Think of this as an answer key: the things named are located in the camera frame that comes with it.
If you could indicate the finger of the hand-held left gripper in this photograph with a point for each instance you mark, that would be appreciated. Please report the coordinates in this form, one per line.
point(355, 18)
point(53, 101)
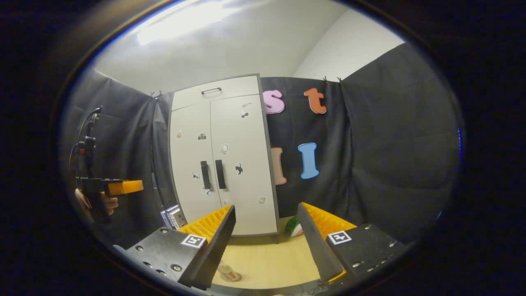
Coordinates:
point(127, 188)

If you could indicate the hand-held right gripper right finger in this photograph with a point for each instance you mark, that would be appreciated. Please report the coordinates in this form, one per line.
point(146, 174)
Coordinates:
point(318, 246)

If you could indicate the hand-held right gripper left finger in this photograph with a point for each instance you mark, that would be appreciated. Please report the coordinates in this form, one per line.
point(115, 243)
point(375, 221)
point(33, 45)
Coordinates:
point(213, 250)

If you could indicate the clear bottle with label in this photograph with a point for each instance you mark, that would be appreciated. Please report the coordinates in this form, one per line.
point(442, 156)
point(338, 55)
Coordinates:
point(227, 271)

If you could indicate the white cabinet door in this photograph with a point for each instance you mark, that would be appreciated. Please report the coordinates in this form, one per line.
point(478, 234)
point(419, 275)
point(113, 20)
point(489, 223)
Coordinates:
point(250, 144)
point(189, 144)

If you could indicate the white and grey cabinet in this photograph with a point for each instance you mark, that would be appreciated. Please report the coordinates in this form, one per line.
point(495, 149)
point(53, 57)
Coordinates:
point(266, 123)

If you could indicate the toy watermelon slice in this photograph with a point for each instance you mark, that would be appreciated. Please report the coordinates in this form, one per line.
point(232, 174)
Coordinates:
point(294, 228)

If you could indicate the blue and white box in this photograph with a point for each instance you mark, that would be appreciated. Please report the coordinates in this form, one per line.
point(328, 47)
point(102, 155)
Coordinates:
point(172, 216)

